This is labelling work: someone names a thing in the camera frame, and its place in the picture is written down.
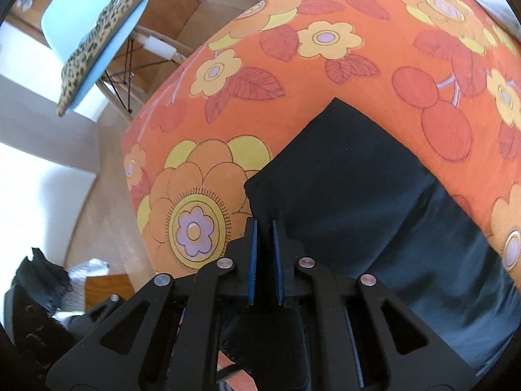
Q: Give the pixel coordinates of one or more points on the orange floral table cover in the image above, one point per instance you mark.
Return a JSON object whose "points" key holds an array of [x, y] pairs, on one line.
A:
{"points": [[325, 73]]}

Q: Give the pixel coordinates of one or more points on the leopard print cushion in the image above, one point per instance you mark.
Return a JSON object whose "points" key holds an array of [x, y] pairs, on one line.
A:
{"points": [[101, 36]]}

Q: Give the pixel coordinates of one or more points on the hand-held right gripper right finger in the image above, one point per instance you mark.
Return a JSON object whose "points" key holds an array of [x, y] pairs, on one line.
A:
{"points": [[278, 264]]}

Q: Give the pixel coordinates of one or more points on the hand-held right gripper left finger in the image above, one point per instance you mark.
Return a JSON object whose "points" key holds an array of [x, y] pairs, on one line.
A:
{"points": [[252, 260]]}

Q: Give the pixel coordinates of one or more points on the white crumpled cloth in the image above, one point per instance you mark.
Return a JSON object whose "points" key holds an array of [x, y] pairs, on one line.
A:
{"points": [[89, 271]]}

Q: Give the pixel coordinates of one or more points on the pile of dark clothes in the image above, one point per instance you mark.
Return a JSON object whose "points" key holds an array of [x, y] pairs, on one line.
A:
{"points": [[36, 285]]}

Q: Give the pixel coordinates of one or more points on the black pants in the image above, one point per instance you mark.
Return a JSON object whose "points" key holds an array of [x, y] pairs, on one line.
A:
{"points": [[346, 179]]}

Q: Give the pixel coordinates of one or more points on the light blue chair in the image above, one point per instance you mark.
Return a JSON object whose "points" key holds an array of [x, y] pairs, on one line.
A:
{"points": [[73, 12]]}

